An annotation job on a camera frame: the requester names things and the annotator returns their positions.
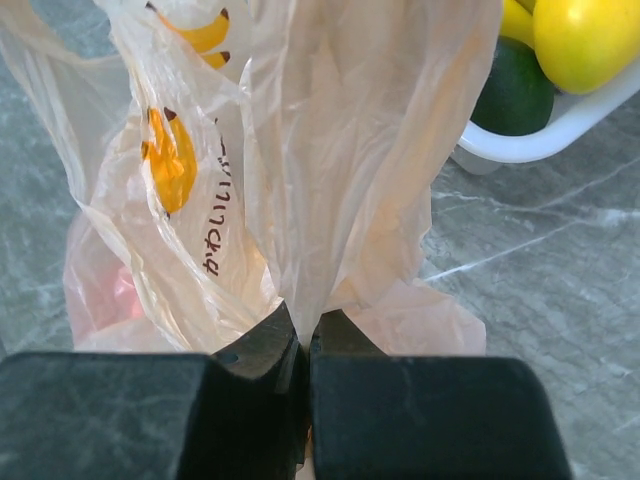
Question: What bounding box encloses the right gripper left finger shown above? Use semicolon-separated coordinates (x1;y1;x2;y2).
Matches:
1;306;308;479

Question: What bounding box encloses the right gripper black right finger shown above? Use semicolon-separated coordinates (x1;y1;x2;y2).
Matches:
310;310;572;479

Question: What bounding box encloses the translucent orange plastic bag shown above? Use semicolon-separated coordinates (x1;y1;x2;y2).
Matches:
0;0;503;480

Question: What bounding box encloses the fake dark green avocado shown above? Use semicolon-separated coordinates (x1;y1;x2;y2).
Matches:
471;36;555;136

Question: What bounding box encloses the fake small banana bunch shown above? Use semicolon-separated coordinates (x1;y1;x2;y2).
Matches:
499;0;534;49

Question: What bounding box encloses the fake yellow mango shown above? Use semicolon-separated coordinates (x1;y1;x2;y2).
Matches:
533;0;639;95

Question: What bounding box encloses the white plastic fruit tray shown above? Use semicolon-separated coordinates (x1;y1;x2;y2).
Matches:
451;61;639;175

